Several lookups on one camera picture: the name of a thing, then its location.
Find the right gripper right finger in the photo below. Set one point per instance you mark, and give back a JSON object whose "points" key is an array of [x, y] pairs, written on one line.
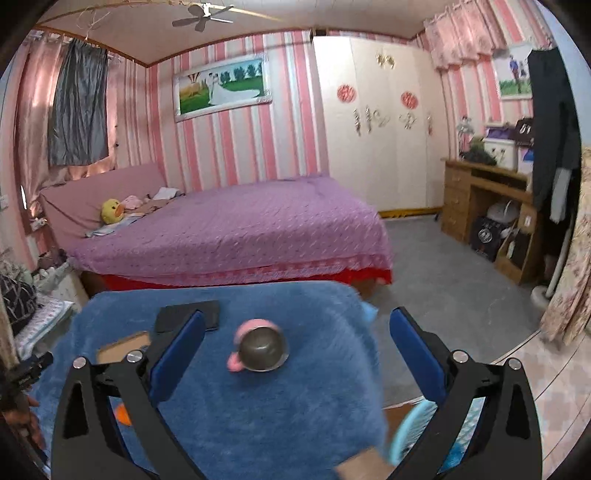
{"points": [[506, 443]]}

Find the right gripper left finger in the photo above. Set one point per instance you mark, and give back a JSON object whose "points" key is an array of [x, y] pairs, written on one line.
{"points": [[86, 441]]}

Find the person's left hand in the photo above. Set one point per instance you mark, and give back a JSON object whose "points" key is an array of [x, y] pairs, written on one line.
{"points": [[24, 418]]}

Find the polka dot cushion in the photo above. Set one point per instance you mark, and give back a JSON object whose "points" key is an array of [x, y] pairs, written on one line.
{"points": [[35, 338]]}

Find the black patterned bag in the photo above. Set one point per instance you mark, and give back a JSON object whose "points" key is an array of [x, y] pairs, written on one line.
{"points": [[20, 301]]}

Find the tan phone case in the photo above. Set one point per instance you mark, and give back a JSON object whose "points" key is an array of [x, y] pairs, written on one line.
{"points": [[117, 351]]}

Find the black phone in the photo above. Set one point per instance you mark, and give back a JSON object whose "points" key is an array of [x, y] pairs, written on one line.
{"points": [[171, 316]]}

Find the floral curtain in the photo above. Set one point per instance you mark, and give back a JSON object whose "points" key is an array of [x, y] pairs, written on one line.
{"points": [[569, 309]]}

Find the blue quilted blanket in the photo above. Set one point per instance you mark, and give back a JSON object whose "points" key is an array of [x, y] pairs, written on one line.
{"points": [[300, 421]]}

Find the pink steel mug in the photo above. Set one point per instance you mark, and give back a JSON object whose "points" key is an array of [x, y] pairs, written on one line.
{"points": [[260, 347]]}

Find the bed with purple cover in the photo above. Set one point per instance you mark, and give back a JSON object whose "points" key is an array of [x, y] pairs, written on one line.
{"points": [[291, 229]]}

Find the yellow duck plush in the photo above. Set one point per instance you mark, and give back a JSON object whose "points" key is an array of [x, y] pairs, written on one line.
{"points": [[112, 212]]}

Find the black bag under desk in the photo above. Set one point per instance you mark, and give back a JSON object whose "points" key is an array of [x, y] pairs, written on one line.
{"points": [[487, 237]]}

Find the wooden desk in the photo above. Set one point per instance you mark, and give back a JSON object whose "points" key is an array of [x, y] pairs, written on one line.
{"points": [[472, 190]]}

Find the grey window curtain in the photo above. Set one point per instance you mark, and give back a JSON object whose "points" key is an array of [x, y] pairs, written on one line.
{"points": [[77, 128]]}

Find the black hanging jacket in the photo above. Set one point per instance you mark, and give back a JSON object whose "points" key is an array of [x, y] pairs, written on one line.
{"points": [[557, 144]]}

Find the white storage box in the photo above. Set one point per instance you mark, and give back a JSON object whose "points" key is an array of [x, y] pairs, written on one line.
{"points": [[503, 151]]}

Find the white wardrobe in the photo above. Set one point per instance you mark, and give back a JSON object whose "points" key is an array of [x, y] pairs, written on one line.
{"points": [[385, 121]]}

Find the framed couple photo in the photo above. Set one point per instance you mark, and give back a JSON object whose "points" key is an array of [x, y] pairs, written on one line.
{"points": [[512, 71]]}

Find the framed wedding photo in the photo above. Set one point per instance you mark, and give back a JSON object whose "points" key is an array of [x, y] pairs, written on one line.
{"points": [[220, 86]]}

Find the pink window valance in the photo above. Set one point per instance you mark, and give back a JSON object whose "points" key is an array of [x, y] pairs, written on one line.
{"points": [[471, 31]]}

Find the ceiling fan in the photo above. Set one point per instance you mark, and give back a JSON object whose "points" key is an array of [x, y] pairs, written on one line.
{"points": [[201, 15]]}

